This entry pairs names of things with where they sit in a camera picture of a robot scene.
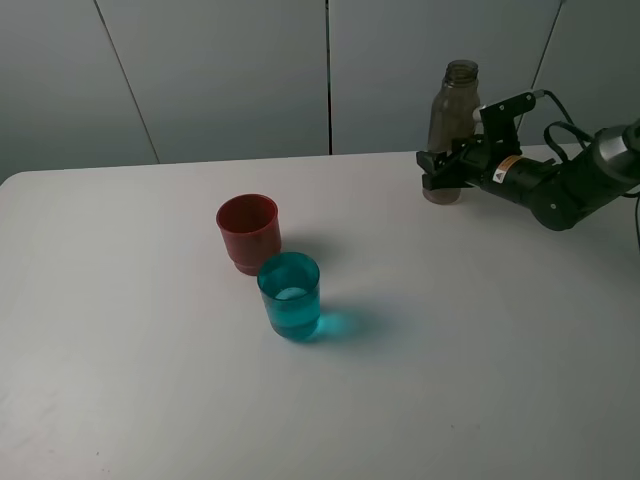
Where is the teal transparent plastic cup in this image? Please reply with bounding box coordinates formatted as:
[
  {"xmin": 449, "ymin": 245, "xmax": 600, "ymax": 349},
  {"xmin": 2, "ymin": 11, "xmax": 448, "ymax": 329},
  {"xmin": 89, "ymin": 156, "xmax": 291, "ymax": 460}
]
[{"xmin": 257, "ymin": 252, "xmax": 321, "ymax": 341}]

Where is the black camera cable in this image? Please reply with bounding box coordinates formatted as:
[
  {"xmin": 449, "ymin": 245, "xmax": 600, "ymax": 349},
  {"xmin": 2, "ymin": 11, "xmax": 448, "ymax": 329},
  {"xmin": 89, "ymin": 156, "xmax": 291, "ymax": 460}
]
[{"xmin": 532, "ymin": 88, "xmax": 601, "ymax": 164}]

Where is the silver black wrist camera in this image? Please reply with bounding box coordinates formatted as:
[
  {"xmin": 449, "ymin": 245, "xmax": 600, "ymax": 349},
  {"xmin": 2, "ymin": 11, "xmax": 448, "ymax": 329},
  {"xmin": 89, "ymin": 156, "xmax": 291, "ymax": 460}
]
[{"xmin": 473, "ymin": 91, "xmax": 537, "ymax": 154}]

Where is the smoky transparent plastic bottle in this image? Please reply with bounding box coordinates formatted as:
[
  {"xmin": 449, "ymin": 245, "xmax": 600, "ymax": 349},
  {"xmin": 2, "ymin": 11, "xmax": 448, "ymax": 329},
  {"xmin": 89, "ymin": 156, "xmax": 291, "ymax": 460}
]
[{"xmin": 422, "ymin": 59, "xmax": 481, "ymax": 206}]

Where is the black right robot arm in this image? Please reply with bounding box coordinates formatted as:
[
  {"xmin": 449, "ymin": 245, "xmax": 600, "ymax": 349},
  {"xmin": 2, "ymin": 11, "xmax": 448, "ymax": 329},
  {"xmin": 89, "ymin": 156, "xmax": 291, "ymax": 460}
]
[{"xmin": 416, "ymin": 121, "xmax": 639, "ymax": 231}]

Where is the red plastic cup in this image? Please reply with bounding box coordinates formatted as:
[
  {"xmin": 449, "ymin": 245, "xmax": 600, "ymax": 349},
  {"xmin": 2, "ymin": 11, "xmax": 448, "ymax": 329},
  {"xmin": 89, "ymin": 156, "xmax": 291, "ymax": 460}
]
[{"xmin": 216, "ymin": 194, "xmax": 282, "ymax": 276}]

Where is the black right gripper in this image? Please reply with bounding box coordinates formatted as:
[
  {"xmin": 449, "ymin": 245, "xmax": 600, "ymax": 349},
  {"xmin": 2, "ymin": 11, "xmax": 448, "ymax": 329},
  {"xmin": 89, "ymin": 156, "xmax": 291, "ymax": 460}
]
[{"xmin": 416, "ymin": 135, "xmax": 525, "ymax": 193}]

